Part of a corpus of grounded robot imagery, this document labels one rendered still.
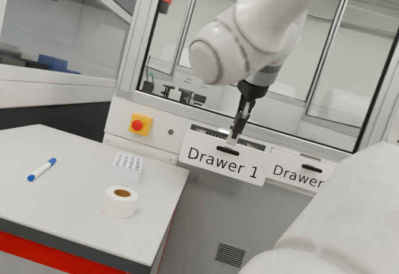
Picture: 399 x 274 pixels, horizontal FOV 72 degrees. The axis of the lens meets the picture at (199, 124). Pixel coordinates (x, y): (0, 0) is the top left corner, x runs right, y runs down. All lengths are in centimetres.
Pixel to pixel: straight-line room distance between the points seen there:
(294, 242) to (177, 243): 104
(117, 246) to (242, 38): 41
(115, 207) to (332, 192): 51
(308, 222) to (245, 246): 103
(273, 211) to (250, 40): 82
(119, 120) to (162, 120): 17
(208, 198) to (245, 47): 77
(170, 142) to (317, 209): 92
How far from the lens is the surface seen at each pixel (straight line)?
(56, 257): 60
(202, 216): 114
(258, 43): 43
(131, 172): 80
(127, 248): 55
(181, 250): 121
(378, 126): 118
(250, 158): 90
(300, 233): 17
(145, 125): 103
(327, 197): 17
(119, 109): 110
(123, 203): 61
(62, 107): 154
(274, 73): 64
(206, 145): 89
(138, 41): 109
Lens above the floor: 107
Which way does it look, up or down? 7 degrees down
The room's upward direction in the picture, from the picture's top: 16 degrees clockwise
